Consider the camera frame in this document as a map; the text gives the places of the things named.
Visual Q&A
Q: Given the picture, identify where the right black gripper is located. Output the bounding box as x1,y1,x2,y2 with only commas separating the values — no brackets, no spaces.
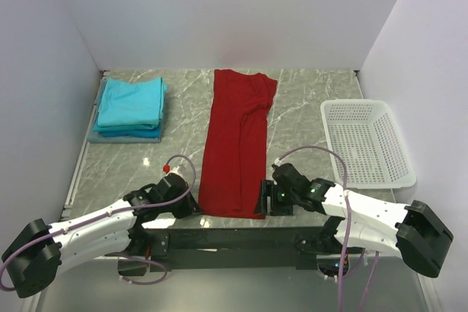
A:
253,179,299,217

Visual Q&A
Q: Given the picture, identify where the red t shirt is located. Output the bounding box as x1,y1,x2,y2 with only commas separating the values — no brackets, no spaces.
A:
198,69,277,219

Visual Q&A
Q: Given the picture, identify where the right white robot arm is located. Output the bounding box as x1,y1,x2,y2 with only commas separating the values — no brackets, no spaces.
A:
254,163,453,278

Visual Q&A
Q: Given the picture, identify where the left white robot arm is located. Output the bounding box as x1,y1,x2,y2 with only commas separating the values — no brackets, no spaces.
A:
1,173,197,298

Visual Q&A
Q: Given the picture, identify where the teal folded t shirt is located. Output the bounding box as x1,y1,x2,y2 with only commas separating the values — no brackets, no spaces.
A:
93,124,161,138

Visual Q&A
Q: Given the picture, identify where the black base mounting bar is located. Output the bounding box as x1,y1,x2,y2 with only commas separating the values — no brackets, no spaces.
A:
102,227,366,273

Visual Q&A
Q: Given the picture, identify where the light blue folded t shirt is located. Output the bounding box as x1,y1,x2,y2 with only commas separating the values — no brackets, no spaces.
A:
97,77,166,131

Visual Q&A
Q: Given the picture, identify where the white plastic perforated basket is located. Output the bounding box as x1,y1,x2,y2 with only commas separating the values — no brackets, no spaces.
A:
320,99,417,189

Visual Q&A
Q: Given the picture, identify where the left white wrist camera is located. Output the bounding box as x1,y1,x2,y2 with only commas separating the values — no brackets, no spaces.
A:
162,164,186,178

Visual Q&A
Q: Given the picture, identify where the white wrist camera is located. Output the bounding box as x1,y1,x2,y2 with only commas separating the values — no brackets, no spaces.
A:
162,164,186,178
271,158,283,169

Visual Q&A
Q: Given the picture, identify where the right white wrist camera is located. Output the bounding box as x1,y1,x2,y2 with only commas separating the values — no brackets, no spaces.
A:
271,158,283,169

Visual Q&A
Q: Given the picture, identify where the aluminium frame rail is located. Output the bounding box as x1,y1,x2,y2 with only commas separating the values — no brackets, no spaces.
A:
36,70,425,262

